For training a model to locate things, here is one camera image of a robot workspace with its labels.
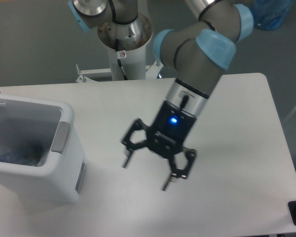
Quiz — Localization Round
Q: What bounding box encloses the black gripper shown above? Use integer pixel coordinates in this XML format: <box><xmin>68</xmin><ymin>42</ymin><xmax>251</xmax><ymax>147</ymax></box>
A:
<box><xmin>120</xmin><ymin>100</ymin><xmax>197</xmax><ymax>192</ymax></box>

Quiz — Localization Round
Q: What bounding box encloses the clear plastic water bottle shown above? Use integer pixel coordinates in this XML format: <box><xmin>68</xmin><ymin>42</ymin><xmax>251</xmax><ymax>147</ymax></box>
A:
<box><xmin>0</xmin><ymin>144</ymin><xmax>44</xmax><ymax>166</ymax></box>

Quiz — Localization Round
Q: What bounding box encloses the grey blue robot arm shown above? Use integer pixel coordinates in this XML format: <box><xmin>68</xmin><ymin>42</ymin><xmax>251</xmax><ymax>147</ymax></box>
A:
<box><xmin>68</xmin><ymin>0</ymin><xmax>254</xmax><ymax>183</ymax></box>

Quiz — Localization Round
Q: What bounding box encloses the white trash can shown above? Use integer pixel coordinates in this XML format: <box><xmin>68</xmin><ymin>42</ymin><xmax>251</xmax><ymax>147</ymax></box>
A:
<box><xmin>0</xmin><ymin>93</ymin><xmax>87</xmax><ymax>202</ymax></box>

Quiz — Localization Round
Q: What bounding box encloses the blue plastic bag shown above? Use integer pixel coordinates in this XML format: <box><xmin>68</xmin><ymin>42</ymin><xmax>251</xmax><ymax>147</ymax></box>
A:
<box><xmin>250</xmin><ymin>0</ymin><xmax>294</xmax><ymax>31</ymax></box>

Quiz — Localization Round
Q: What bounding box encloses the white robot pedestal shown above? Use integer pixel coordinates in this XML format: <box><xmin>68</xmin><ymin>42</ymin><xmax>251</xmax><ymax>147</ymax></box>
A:
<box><xmin>75</xmin><ymin>13</ymin><xmax>166</xmax><ymax>83</ymax></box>

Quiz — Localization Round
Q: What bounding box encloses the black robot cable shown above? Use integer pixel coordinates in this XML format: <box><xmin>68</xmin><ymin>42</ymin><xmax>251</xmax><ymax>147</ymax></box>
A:
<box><xmin>114</xmin><ymin>39</ymin><xmax>129</xmax><ymax>81</ymax></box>

